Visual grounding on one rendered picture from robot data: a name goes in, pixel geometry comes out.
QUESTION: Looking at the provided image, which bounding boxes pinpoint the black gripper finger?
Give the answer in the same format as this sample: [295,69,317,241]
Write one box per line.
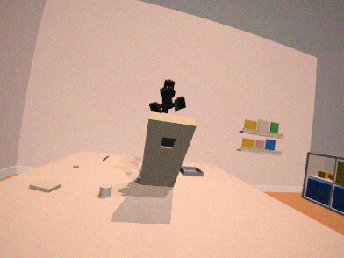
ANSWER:
[154,104,161,113]
[175,99,182,112]

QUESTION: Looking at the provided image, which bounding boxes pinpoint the grey cylinder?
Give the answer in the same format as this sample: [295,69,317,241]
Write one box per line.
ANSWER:
[99,183,112,197]

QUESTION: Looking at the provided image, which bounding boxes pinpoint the flat beige box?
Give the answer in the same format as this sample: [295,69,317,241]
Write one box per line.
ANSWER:
[29,180,61,193]

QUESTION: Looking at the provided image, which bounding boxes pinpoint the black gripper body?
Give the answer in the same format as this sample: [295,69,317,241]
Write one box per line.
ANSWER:
[149,96,186,112]

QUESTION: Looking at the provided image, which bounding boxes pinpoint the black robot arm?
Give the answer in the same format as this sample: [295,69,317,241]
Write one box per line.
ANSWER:
[160,80,176,114]

